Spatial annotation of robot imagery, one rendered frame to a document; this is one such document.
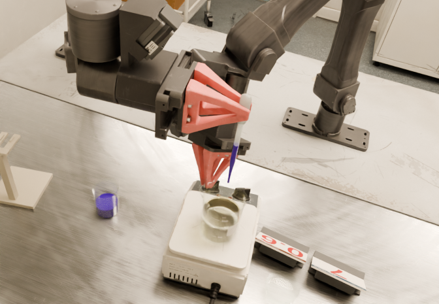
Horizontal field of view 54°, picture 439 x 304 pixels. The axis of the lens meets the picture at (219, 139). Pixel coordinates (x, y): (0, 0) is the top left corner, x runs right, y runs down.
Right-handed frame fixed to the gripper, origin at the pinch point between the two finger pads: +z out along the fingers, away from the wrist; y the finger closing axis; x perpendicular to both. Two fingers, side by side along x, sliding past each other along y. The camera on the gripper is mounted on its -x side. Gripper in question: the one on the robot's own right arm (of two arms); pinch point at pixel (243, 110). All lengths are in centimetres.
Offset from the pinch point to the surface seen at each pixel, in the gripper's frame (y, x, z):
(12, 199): 0.0, 31.2, -36.1
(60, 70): 39, 33, -48
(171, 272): -6.6, 29.1, -5.3
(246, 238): -1.0, 23.3, 4.6
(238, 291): -6.6, 29.1, 5.2
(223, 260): -5.8, 23.3, 1.9
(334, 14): 293, 119, 41
